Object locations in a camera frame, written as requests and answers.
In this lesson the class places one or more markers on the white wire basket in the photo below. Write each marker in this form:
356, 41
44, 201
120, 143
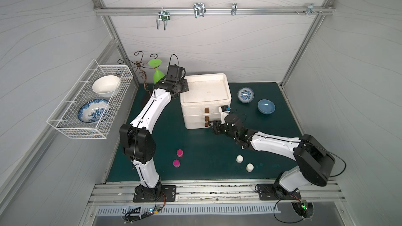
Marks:
64, 119

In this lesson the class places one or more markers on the white bowl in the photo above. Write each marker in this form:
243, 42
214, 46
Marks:
106, 86

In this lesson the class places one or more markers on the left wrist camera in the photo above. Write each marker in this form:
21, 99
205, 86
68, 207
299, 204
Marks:
175, 73

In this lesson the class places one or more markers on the double wire hook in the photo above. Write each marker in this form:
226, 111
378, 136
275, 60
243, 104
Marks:
199, 10

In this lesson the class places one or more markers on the pink paint can far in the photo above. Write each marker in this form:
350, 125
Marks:
180, 153

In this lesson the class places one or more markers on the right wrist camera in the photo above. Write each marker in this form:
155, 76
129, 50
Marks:
224, 112

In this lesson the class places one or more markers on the blue patterned plate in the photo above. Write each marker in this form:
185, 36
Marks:
94, 111

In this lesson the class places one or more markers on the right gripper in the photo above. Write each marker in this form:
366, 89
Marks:
220, 126

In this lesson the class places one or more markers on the metal hook with green tag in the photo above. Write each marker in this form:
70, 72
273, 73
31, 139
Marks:
163, 17

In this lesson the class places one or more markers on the right end metal hook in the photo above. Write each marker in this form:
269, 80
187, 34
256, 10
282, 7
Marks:
309, 11

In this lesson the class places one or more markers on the white vent grille strip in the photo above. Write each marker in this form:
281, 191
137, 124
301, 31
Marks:
192, 209

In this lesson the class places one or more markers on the plain blue bowl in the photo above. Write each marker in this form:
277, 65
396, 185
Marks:
266, 106

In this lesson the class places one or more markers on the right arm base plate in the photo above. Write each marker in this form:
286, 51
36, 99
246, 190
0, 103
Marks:
267, 192

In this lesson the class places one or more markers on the pink paint can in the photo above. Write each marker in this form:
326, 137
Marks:
176, 163
180, 153

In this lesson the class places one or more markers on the white paint can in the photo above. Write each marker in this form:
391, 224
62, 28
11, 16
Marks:
239, 159
249, 167

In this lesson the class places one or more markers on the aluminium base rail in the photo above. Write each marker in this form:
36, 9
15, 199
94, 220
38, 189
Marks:
210, 192

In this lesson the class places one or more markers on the small metal hook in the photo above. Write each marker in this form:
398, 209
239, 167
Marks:
234, 9

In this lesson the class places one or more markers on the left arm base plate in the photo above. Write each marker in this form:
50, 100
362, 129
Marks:
161, 193

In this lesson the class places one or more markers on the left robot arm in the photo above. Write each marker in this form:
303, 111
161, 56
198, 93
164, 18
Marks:
136, 137

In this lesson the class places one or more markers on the aluminium top rail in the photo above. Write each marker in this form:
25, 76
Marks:
210, 11

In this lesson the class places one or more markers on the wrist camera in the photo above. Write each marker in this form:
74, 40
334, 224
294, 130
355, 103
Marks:
175, 73
224, 112

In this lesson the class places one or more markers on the small blue patterned bowl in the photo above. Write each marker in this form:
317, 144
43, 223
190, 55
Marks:
245, 95

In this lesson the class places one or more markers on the white paint can left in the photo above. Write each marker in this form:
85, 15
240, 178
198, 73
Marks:
239, 159

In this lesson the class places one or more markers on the green upturned wine glass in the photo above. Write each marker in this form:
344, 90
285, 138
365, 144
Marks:
158, 75

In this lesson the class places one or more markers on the pink paint can near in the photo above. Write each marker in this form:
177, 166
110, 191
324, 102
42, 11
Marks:
176, 163

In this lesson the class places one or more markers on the round electronics board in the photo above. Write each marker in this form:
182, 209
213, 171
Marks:
305, 210

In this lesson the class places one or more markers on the white paint can right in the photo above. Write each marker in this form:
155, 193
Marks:
249, 167

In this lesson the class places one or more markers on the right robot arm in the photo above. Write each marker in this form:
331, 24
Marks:
314, 163

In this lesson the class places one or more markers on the white three-drawer cabinet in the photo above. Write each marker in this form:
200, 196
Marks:
203, 103

